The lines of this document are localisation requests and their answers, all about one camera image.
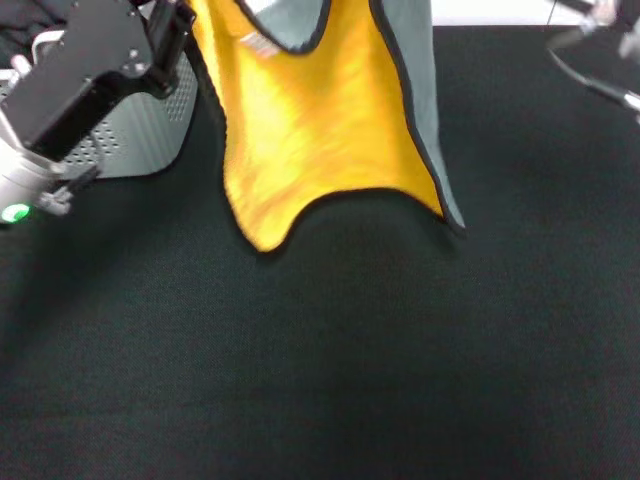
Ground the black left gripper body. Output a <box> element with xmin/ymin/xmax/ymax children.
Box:
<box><xmin>3</xmin><ymin>0</ymin><xmax>167</xmax><ymax>162</ymax></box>

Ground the yellow and grey towel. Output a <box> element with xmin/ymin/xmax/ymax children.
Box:
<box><xmin>187</xmin><ymin>0</ymin><xmax>469</xmax><ymax>257</ymax></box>

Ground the grey perforated storage box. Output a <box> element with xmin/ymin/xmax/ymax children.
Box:
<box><xmin>0</xmin><ymin>29</ymin><xmax>199</xmax><ymax>180</ymax></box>

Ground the dark cloth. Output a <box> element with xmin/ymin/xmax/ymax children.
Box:
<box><xmin>0</xmin><ymin>0</ymin><xmax>74</xmax><ymax>49</ymax></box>

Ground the left arm cable with plugs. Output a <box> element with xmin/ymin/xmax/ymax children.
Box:
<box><xmin>9</xmin><ymin>52</ymin><xmax>97</xmax><ymax>215</ymax></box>

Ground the right arm cable with plug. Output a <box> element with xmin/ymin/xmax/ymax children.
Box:
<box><xmin>544</xmin><ymin>9</ymin><xmax>640</xmax><ymax>124</ymax></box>

